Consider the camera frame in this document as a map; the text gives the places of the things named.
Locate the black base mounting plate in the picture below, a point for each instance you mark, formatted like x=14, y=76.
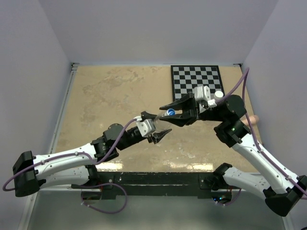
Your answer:
x=198, y=184

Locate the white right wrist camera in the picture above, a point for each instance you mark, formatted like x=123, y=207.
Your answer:
x=202, y=96

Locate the white bottle cap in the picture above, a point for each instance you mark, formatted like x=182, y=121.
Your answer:
x=218, y=95

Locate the aluminium frame rail front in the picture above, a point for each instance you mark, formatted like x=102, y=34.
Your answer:
x=80, y=179

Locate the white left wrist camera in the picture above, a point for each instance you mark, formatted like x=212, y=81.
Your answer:
x=146, y=127

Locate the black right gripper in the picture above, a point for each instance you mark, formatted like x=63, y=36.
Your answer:
x=187, y=118

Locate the aluminium frame rail left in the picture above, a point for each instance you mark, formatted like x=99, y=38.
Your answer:
x=56, y=132

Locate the blue bottle cap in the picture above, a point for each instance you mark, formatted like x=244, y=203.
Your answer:
x=170, y=112

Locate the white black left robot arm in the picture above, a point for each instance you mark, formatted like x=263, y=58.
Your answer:
x=78, y=166

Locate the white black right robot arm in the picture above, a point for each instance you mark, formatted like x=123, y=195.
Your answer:
x=278, y=186

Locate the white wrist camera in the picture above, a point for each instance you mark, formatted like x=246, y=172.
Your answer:
x=146, y=127
x=202, y=96

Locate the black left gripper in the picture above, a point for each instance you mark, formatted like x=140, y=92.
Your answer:
x=157, y=136

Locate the aluminium frame rail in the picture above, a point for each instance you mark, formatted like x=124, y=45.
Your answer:
x=56, y=132
x=80, y=179

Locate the clear round plastic bottle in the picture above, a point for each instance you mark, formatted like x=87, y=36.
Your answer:
x=159, y=124

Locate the pink wooden pin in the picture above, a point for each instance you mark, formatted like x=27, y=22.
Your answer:
x=253, y=120

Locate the black white checkerboard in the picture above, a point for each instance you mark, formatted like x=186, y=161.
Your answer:
x=186, y=77

